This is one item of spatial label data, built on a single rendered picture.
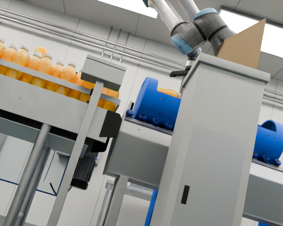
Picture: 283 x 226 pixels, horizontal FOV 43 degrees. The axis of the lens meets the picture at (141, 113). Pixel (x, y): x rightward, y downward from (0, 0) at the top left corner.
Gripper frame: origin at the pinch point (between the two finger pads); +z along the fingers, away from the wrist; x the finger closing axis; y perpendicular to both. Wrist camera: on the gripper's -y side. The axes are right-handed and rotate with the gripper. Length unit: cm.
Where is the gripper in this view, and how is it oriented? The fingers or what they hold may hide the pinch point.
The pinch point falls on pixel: (180, 97)
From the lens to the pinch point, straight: 216.1
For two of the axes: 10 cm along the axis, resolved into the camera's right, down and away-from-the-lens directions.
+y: 9.4, 3.1, 1.3
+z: -2.6, 9.1, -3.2
